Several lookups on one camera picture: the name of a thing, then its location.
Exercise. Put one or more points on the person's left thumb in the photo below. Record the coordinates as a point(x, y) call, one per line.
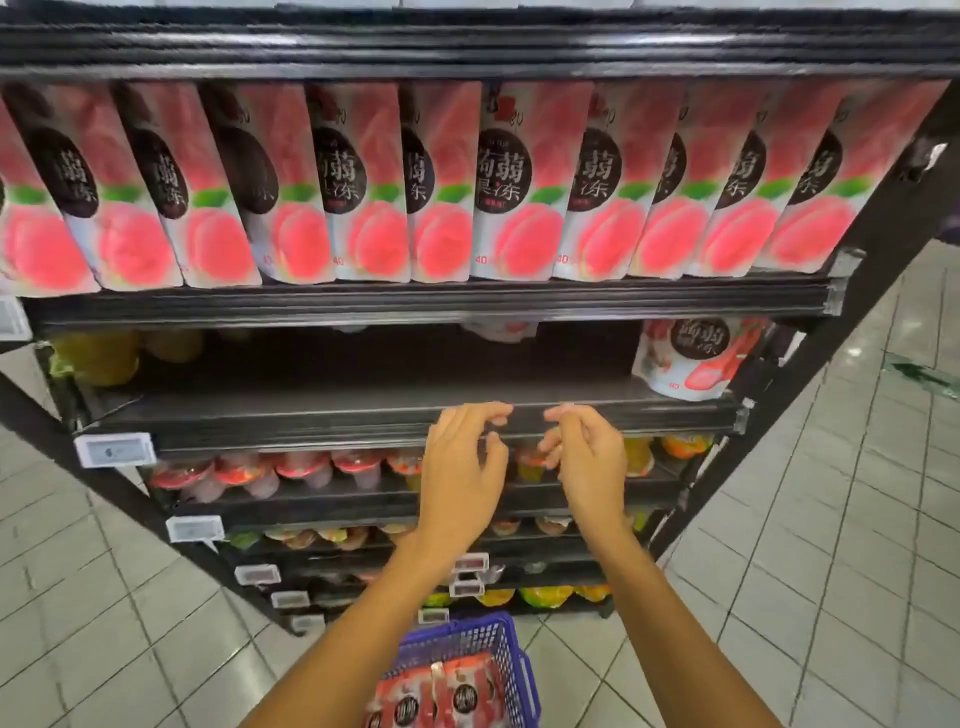
point(499, 454)

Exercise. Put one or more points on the row of mixed fruit cups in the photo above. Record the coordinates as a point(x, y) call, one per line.
point(330, 536)

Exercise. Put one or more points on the yellow fruit pouches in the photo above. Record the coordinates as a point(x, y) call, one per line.
point(105, 356)

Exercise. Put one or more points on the person's left forearm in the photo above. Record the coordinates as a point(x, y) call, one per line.
point(352, 645)

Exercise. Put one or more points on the person's right forearm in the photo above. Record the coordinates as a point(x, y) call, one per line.
point(675, 637)

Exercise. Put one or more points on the yellow jelly cup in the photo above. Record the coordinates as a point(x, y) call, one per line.
point(639, 456)

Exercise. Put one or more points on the row of pink peach pouches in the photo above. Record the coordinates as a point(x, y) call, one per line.
point(442, 180)

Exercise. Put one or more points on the person's right thumb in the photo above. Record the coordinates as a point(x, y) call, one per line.
point(551, 448)

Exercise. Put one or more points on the clear plastic tag holder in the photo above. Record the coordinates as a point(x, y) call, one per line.
point(840, 285)
point(744, 418)

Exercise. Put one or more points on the single pink jelly pouch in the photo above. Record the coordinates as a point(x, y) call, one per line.
point(694, 360)

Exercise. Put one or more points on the row of red-lidded jelly cups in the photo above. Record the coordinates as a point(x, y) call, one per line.
point(300, 469)

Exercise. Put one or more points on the blue plastic shopping basket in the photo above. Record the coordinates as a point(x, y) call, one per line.
point(517, 660)

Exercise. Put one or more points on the row of yellow-green cups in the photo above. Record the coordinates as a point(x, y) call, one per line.
point(547, 596)

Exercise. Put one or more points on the person's left hand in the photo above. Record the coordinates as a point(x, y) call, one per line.
point(457, 487)

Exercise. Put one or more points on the pink pouch with black label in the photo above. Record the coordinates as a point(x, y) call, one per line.
point(466, 694)
point(405, 705)

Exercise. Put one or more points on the orange jelly cup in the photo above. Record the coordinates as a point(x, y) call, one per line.
point(686, 445)

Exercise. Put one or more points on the person's right hand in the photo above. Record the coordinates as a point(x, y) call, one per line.
point(596, 480)

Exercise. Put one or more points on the black shelf rack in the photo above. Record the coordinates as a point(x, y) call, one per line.
point(337, 409)

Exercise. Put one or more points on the white price tag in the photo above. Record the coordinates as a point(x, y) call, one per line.
point(115, 450)
point(289, 599)
point(472, 562)
point(307, 624)
point(257, 574)
point(466, 587)
point(195, 529)
point(433, 616)
point(13, 319)

